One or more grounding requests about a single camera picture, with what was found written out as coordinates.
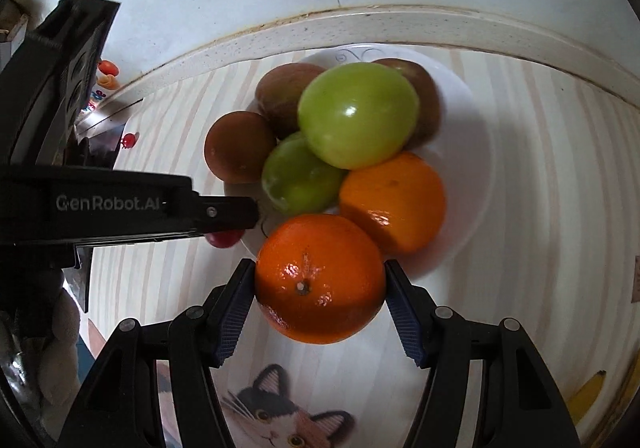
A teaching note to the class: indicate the dark red-brown round fruit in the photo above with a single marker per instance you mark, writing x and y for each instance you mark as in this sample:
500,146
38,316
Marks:
239,147

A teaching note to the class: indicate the green apple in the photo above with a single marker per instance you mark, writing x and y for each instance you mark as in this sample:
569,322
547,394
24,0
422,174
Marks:
357,113
297,178

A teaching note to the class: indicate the yellow banana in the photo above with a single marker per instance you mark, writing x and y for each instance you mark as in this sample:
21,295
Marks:
586,398

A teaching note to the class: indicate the person's left forearm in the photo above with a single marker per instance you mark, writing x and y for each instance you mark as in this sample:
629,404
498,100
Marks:
60,353

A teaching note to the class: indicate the red cherry tomato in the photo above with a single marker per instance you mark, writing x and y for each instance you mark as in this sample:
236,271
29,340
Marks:
226,239
128,141

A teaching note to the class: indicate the black glass stove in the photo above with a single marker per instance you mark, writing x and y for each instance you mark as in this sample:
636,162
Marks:
107,121

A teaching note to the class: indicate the cat printed striped tablecloth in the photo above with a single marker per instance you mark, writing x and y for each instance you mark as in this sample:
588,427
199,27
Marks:
540,178

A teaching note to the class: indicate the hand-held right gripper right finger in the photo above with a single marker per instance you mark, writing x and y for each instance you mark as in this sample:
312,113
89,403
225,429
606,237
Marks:
406,318

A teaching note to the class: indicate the small brown square coaster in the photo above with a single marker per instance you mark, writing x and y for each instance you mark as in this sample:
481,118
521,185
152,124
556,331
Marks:
636,280

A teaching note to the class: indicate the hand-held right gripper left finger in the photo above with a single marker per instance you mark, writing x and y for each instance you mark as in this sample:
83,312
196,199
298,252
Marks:
231,318

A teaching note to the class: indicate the brown apple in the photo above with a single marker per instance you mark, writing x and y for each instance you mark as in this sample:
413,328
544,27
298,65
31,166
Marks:
280,96

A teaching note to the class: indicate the white ceramic plate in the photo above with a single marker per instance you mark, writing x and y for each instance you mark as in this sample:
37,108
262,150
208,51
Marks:
465,138

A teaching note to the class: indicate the red-yellow apple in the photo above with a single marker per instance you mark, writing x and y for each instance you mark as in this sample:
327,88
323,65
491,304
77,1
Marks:
425,93

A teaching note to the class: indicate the orange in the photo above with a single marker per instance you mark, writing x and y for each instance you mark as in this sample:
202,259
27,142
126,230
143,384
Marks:
395,200
320,278

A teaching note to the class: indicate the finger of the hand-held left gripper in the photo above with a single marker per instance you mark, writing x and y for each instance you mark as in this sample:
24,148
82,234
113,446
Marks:
225,213

